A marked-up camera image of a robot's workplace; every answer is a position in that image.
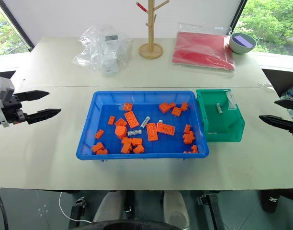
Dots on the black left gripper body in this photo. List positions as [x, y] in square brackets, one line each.
[14, 112]

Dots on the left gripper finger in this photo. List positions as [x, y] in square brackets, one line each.
[42, 115]
[32, 95]

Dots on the red folder in clear bag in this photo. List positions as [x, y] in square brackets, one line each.
[199, 50]

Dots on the purple block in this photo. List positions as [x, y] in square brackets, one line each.
[243, 40]

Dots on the grey green bowl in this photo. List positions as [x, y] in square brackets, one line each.
[240, 49]

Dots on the black table foot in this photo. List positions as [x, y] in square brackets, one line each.
[212, 210]
[75, 213]

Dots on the black bottle with white logo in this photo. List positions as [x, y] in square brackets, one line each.
[271, 201]

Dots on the small orange block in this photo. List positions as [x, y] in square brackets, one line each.
[99, 134]
[184, 106]
[188, 128]
[111, 120]
[128, 107]
[172, 104]
[194, 149]

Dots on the long orange flat block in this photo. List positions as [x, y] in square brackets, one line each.
[131, 119]
[152, 131]
[165, 128]

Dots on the green plastic bin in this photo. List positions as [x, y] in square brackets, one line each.
[229, 124]

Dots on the wooden tree stand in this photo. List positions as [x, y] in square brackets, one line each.
[151, 49]

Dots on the clear plastic bag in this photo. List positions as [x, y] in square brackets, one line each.
[101, 48]

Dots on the orange plastic curved brick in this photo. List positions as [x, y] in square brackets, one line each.
[120, 132]

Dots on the blue plastic tray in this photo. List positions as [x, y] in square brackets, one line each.
[108, 146]

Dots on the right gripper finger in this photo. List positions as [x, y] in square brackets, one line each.
[290, 104]
[279, 121]

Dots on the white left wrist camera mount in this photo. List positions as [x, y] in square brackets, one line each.
[1, 87]

